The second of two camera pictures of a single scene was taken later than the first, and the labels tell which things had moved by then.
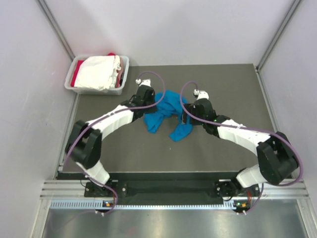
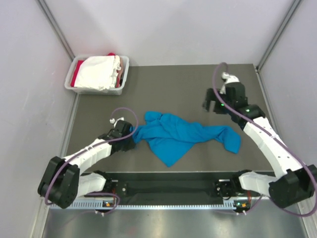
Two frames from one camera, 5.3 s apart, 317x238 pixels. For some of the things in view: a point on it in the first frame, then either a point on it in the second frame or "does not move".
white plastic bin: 115,91 does not move
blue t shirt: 169,103 to 172,136
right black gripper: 190,107 to 211,96
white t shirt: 98,72 does not move
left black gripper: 150,99 to 129,143
